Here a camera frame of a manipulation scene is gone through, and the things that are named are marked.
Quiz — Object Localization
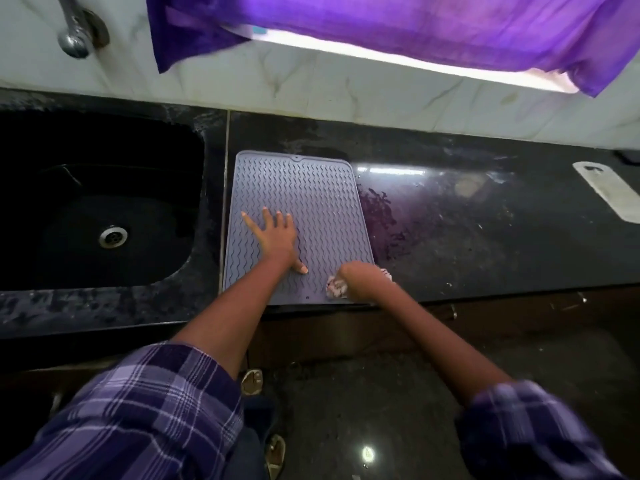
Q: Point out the person's right forearm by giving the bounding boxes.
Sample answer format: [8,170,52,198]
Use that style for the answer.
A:
[372,280,516,408]

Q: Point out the person's left forearm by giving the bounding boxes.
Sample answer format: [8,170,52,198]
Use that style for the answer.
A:
[170,254,301,380]

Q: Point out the brown cabinet front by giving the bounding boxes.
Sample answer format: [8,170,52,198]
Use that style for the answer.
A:
[247,287,640,368]

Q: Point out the person's right hand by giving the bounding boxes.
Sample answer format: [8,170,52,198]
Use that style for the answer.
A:
[341,261,397,303]

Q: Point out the grey ribbed silicone mat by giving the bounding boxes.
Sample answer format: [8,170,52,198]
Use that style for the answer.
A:
[222,150,377,306]

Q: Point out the metal sink drain strainer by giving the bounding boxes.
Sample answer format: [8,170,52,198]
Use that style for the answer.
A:
[98,225,129,250]

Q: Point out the tan sandal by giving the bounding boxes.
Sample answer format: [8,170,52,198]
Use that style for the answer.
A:
[263,434,287,480]
[240,368,265,397]

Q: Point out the dark blue trousers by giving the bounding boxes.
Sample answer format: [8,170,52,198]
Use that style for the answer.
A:
[222,394,279,480]

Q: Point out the white cutting board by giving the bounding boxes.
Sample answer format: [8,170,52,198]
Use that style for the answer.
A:
[572,161,640,225]

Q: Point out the purple plaid shirt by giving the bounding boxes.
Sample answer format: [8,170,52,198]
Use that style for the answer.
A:
[0,341,632,480]

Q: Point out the pink white cleaning cloth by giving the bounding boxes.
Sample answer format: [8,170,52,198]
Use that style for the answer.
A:
[326,267,396,301]

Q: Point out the person's left hand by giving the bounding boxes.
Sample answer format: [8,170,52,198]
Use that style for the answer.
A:
[242,207,309,275]

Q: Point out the chrome wall faucet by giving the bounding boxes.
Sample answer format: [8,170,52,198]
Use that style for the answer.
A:
[55,0,111,59]

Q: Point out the black kitchen sink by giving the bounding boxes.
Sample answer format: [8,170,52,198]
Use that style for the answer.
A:
[0,109,207,294]

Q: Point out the purple curtain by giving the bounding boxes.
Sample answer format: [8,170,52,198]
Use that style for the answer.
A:
[144,0,640,98]

